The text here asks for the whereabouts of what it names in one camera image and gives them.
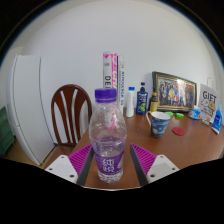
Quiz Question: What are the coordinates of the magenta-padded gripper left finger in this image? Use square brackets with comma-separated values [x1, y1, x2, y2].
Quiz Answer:
[44, 143, 95, 187]

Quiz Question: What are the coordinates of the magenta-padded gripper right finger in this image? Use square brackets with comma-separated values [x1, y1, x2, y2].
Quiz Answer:
[129, 143, 181, 187]

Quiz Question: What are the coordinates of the clear purple-labelled water bottle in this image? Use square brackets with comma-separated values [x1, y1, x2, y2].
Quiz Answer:
[88, 87, 128, 184]

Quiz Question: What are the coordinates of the blue painted mug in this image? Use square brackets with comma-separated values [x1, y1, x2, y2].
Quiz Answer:
[145, 111, 172, 139]

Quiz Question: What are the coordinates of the flat round red coaster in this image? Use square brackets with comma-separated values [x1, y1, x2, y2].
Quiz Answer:
[171, 126, 186, 137]

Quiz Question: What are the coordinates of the dark wooden chair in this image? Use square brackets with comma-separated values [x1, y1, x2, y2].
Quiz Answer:
[50, 83, 94, 148]

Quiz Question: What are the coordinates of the amber pump bottle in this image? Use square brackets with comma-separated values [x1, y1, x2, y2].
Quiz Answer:
[149, 91, 159, 113]

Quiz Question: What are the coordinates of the white bottle with blue cap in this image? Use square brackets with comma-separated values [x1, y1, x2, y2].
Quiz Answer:
[125, 86, 137, 118]

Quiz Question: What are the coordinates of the dark blue pump bottle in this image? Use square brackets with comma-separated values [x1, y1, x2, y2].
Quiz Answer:
[135, 81, 149, 116]

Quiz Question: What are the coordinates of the blue tissue pack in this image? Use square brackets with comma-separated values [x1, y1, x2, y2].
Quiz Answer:
[187, 105, 203, 121]

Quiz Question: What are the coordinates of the white cabinet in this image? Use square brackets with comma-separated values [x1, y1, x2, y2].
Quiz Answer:
[6, 54, 56, 166]

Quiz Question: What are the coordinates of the framed group photo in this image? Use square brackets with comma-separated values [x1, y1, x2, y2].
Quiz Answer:
[151, 70, 198, 113]

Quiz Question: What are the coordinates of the blue detergent bottle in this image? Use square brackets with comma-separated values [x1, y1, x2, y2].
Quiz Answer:
[210, 103, 224, 136]

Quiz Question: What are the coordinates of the white paper gift bag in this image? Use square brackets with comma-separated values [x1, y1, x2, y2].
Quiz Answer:
[197, 77, 221, 126]

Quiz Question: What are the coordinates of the green white tall tube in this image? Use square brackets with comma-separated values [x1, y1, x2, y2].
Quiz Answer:
[116, 54, 126, 114]

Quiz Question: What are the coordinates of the pink white tall tube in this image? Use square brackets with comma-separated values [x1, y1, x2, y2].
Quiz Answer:
[102, 51, 119, 101]

